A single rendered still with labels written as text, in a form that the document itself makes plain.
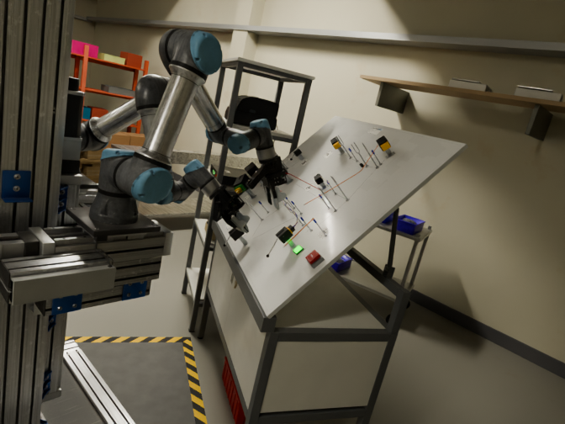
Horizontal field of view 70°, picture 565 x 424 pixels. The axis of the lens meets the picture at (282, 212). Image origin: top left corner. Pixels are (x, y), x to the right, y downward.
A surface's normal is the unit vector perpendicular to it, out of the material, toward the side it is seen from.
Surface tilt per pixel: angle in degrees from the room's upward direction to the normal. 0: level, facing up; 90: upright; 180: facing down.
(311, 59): 90
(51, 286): 90
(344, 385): 90
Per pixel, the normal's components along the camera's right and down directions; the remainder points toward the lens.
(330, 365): 0.32, 0.31
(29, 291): 0.71, 0.32
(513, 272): -0.67, 0.04
